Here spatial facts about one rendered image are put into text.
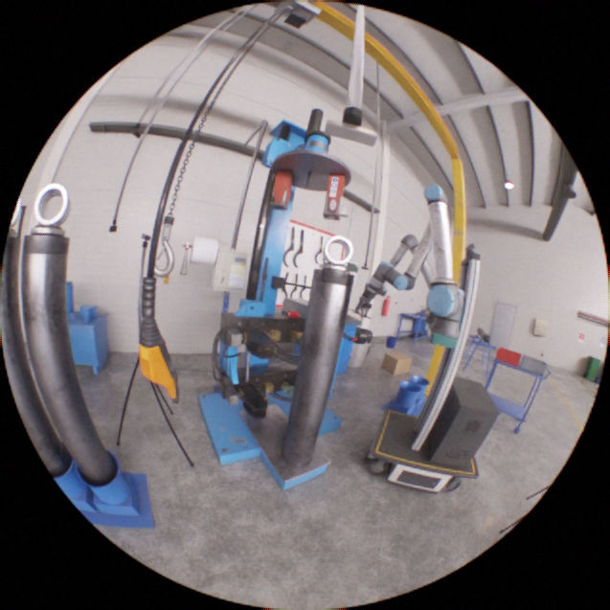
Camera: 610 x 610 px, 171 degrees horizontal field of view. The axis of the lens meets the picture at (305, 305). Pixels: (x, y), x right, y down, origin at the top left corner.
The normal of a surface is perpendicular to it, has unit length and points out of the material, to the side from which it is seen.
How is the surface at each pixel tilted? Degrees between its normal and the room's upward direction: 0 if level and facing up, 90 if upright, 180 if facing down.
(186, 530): 0
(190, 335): 90
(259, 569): 0
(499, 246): 90
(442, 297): 95
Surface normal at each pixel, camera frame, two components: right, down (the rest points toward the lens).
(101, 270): 0.57, 0.20
